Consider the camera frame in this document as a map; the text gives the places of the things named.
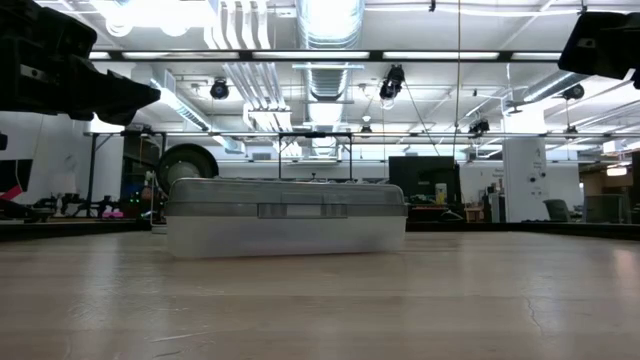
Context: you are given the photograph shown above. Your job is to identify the grey office chair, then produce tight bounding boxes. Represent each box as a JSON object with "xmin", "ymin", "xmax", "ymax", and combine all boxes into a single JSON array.
[{"xmin": 543, "ymin": 198, "xmax": 571, "ymax": 223}]

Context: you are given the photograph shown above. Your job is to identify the black overhead frame bar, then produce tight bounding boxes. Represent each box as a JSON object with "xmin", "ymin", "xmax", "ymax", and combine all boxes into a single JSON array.
[{"xmin": 87, "ymin": 48, "xmax": 566, "ymax": 63}]

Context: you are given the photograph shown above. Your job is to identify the white spot lamp black rim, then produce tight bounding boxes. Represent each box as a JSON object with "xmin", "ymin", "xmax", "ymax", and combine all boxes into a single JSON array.
[{"xmin": 148, "ymin": 143, "xmax": 220, "ymax": 235}]

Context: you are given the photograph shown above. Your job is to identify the white square pillar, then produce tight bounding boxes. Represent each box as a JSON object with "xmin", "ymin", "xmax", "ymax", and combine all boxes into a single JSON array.
[{"xmin": 502, "ymin": 137, "xmax": 549, "ymax": 224}]

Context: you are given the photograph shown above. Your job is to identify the clear plastic supply box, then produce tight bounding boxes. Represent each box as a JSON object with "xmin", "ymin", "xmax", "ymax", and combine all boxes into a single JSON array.
[{"xmin": 166, "ymin": 214, "xmax": 409, "ymax": 260}]

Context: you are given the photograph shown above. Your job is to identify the black metal table frame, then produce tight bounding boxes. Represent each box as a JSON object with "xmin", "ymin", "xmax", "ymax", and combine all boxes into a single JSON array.
[{"xmin": 0, "ymin": 219, "xmax": 640, "ymax": 242}]

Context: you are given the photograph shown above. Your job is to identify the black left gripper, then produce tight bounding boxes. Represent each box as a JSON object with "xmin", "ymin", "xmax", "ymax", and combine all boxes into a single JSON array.
[{"xmin": 0, "ymin": 0, "xmax": 161, "ymax": 127}]

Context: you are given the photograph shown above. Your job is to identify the black monitor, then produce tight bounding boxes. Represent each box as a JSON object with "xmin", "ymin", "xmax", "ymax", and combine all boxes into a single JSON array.
[{"xmin": 388, "ymin": 155, "xmax": 462, "ymax": 206}]

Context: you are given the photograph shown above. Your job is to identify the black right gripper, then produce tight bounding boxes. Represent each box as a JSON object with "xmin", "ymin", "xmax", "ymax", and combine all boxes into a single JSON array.
[{"xmin": 558, "ymin": 12, "xmax": 640, "ymax": 90}]

